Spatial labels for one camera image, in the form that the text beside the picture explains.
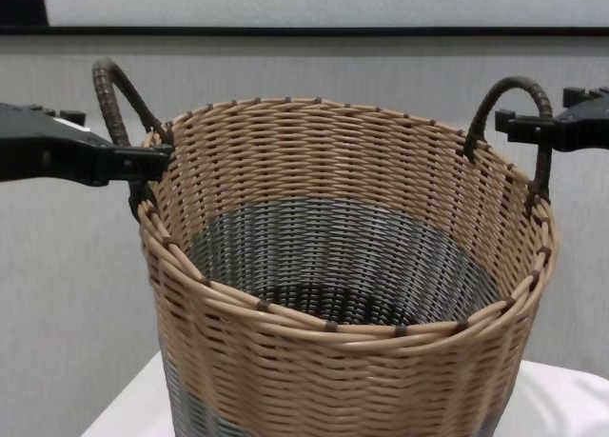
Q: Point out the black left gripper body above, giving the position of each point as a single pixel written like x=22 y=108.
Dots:
x=38 y=146

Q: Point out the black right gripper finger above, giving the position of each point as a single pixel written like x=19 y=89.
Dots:
x=530 y=131
x=575 y=95

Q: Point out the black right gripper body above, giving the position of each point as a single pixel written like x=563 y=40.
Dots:
x=585 y=127

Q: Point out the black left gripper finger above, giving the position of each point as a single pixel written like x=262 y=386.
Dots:
x=133 y=163
x=73 y=116

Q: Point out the tan grey woven laundry basket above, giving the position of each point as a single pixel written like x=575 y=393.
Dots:
x=352 y=380

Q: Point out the white rounded table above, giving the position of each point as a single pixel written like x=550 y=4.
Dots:
x=571 y=403

